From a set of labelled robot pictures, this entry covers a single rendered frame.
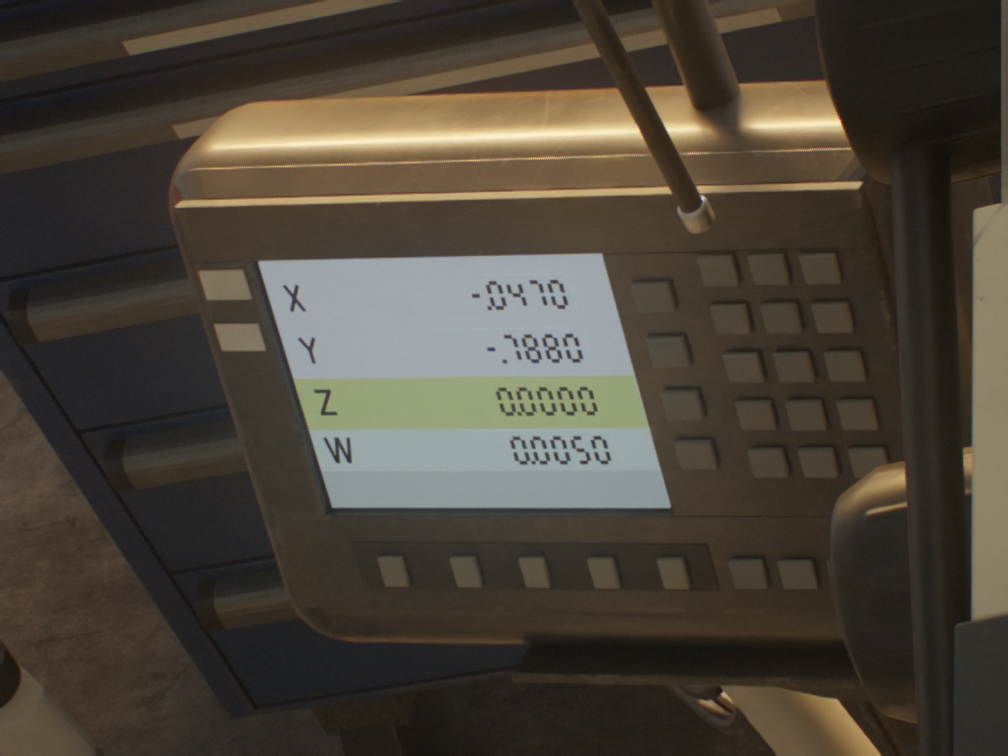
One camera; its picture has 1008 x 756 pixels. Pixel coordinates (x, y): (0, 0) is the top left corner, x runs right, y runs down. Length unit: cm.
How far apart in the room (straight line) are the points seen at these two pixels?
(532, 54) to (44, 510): 107
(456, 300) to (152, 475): 127
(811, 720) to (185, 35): 90
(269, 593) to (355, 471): 127
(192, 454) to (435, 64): 39
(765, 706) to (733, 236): 32
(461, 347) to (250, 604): 134
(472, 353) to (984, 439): 106
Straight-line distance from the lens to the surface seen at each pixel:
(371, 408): 230
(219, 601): 360
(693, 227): 159
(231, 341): 231
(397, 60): 322
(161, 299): 339
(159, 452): 350
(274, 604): 359
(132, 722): 400
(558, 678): 234
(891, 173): 140
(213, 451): 349
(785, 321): 219
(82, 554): 413
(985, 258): 125
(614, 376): 224
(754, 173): 217
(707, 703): 247
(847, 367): 219
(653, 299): 221
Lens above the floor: 274
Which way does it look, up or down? 42 degrees down
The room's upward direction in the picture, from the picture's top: 30 degrees counter-clockwise
